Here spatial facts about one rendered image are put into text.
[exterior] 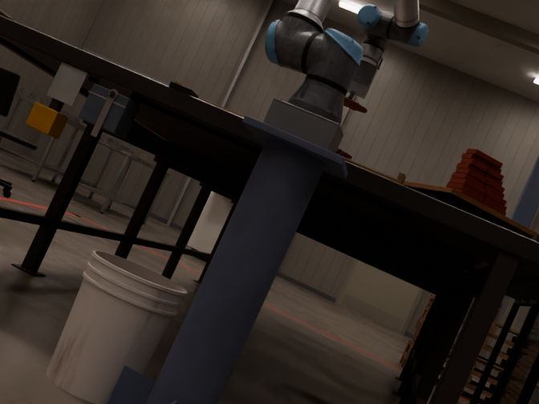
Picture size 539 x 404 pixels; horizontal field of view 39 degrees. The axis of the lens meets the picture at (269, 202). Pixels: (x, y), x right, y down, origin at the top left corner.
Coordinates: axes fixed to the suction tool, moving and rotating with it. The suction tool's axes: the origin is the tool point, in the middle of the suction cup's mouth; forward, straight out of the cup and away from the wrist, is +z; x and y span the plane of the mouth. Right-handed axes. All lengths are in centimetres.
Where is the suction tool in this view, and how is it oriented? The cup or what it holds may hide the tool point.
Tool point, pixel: (346, 105)
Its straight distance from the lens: 252.3
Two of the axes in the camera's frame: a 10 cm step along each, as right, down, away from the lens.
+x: -1.0, -0.9, -9.9
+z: -4.1, 9.1, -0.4
